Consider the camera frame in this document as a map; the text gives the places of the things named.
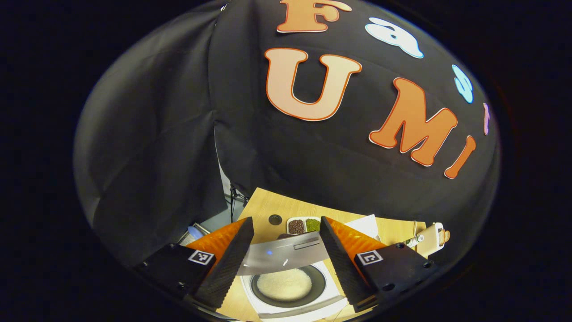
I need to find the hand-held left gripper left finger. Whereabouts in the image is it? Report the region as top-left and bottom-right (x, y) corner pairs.
(134, 217), (255, 311)

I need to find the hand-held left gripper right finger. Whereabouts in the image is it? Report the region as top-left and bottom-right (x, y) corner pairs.
(320, 216), (441, 313)

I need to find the white rice cooker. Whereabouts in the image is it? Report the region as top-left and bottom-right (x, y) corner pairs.
(237, 232), (350, 322)

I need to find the white rice heap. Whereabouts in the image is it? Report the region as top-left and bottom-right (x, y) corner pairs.
(257, 268), (313, 301)

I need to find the white paper sheet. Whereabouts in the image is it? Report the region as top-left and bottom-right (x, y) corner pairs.
(344, 214), (381, 240)

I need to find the divided dish with beans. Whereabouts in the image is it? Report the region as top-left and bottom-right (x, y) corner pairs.
(286, 216), (322, 236)

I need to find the black tripod stand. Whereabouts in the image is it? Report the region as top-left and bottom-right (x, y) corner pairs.
(227, 185), (249, 223)

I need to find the white toaster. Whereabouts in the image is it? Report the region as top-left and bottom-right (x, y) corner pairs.
(413, 223), (447, 258)

